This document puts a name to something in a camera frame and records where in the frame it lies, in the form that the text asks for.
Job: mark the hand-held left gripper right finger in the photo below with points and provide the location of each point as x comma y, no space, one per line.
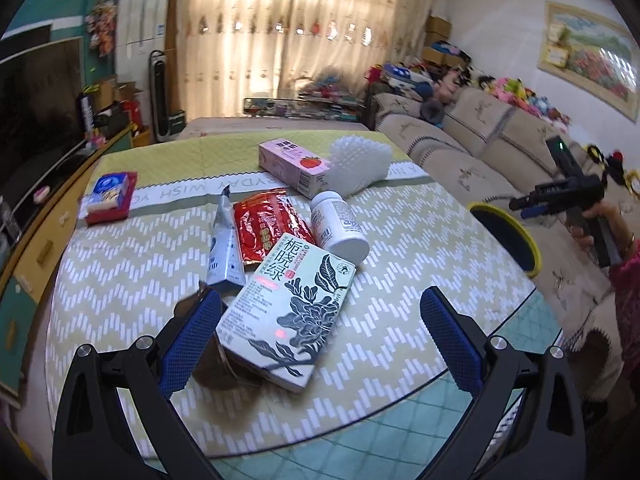
450,340

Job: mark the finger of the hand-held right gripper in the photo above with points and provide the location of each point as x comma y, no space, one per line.
522,201
535,211

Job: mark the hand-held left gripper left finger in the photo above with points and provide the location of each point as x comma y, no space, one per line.
192,340

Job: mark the white flower-print tea box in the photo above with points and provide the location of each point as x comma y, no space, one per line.
290,310

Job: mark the red snack packet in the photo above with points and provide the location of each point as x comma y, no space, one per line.
265,225

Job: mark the pink strawberry carton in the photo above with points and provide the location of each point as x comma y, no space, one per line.
290,162

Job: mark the person's right hand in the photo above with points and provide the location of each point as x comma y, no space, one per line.
620,225

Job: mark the yellow black plush toy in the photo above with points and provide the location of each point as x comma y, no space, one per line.
615,162

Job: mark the beige sofa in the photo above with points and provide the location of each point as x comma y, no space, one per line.
475,170

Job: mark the chevron patterned tablecloth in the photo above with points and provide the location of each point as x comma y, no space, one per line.
150,260

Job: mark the silver squeeze tube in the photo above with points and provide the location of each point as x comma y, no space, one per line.
225,255

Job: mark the pile of plush toys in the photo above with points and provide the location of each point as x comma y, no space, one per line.
505,87

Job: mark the framed flower painting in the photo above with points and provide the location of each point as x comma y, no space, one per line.
595,55

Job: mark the red and blue packet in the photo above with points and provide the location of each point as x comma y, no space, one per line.
126,206

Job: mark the white pill bottle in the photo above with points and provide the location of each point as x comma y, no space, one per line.
340,230

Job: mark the white bubble wrap roll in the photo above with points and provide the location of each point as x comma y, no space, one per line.
360,162

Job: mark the blue tissue pack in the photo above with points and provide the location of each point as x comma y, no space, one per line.
110,190

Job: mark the television cabinet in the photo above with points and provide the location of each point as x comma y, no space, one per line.
30,260

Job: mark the stack of cardboard boxes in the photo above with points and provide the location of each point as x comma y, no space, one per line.
437,27

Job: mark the floral cream bedspread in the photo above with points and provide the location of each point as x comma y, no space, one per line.
240,125

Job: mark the glass coffee table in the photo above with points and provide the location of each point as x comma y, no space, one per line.
310,110

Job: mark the red canister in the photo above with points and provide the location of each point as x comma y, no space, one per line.
132,112

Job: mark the cream embroidered curtain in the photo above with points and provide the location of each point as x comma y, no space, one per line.
235,35
360,20

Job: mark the black tower fan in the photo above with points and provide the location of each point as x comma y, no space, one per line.
159,95

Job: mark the open cardboard box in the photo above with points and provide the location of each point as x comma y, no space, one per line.
125,92

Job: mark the large flat television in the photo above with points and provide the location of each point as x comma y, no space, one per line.
35,125

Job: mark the white standing air conditioner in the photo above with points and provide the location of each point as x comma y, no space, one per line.
142,20

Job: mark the artificial flower bunch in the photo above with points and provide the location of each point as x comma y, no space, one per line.
102,25

